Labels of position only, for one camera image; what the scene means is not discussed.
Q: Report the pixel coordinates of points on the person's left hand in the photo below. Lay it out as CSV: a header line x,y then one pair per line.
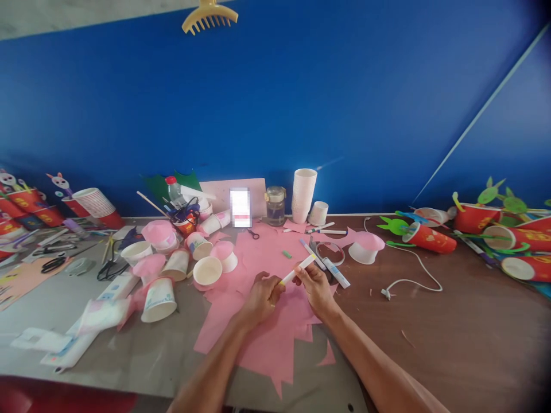
x,y
258,301

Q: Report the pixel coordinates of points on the person's right hand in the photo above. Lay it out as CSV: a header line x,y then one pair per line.
x,y
320,292

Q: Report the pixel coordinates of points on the white marker with yellow ends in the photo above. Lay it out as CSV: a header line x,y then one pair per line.
x,y
311,259

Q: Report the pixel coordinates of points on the white glue stick tube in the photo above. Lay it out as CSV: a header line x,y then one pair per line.
x,y
336,272

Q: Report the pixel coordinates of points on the clear tape roll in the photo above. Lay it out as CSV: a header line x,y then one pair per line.
x,y
331,254

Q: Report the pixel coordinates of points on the large pink paper sheet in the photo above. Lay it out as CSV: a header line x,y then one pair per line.
x,y
267,344

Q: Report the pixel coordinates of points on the white marker with blue tip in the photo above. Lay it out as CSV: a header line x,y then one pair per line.
x,y
306,246

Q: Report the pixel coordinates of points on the white cup with pink top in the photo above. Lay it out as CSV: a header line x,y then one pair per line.
x,y
366,248
158,234
224,254
148,266

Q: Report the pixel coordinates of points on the white paper cup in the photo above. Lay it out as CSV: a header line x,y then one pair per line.
x,y
199,245
318,213
212,223
158,299
430,216
208,272
176,265
136,252

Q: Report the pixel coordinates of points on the small black scissors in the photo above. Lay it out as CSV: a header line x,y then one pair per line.
x,y
253,234

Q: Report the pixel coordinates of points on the smartphone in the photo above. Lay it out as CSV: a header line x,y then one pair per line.
x,y
241,216

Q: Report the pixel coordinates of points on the glass jar with lid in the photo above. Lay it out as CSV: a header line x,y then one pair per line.
x,y
275,207

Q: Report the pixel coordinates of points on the green paper bunny cutout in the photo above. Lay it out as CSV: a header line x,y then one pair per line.
x,y
490,194
389,223

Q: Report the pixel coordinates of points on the tall stack of white cups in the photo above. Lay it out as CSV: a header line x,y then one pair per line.
x,y
305,193

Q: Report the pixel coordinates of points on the red cup with tools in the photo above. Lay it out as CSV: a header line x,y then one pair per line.
x,y
185,224

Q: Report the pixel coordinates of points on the pink board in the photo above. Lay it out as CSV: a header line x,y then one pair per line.
x,y
215,193

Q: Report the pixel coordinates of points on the red paper cup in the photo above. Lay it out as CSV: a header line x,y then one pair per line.
x,y
516,238
527,267
431,238
475,218

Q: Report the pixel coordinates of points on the plastic bottle with red cap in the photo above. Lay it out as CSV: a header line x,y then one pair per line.
x,y
174,192

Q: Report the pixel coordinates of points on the wooden stick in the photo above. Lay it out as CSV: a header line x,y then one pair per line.
x,y
151,203

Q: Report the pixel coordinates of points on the dark green paper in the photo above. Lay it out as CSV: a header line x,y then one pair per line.
x,y
153,186

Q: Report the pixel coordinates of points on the white and purple pen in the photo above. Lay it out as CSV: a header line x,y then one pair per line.
x,y
473,248

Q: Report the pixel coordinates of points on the white plastic cup sleeve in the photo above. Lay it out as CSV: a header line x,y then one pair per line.
x,y
82,327

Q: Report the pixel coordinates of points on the grey tape dispenser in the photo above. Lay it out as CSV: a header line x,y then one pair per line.
x,y
80,265

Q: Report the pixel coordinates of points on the stack of red striped cups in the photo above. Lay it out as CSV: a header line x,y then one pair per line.
x,y
98,207

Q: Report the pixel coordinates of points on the purple glue stick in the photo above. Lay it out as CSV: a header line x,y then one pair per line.
x,y
73,226

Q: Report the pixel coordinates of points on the large black scissors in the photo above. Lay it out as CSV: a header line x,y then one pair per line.
x,y
54,263

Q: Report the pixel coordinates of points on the red chair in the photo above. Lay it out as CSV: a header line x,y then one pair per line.
x,y
60,396

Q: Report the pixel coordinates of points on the peach paper sheet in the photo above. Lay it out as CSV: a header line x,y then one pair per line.
x,y
26,281

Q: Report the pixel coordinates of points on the group of decorated red cups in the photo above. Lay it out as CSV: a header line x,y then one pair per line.
x,y
26,206

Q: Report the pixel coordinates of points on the yellow hair claw clip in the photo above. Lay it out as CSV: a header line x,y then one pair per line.
x,y
209,16

